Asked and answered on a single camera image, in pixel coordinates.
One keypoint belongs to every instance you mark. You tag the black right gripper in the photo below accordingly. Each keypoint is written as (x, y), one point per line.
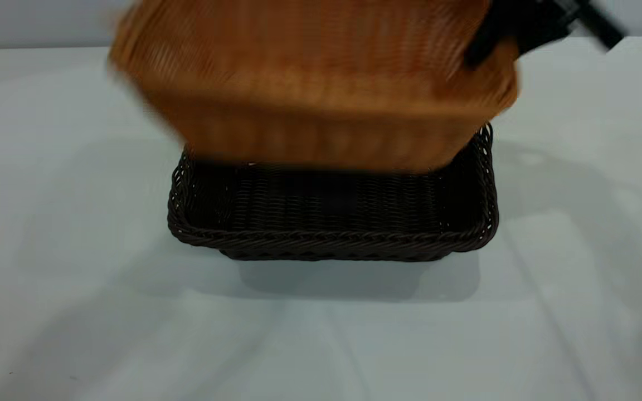
(533, 22)

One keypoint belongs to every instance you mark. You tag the orange wicker basket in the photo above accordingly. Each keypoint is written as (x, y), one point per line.
(310, 83)

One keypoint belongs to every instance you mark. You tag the black wicker basket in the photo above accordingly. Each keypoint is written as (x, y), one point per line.
(332, 223)

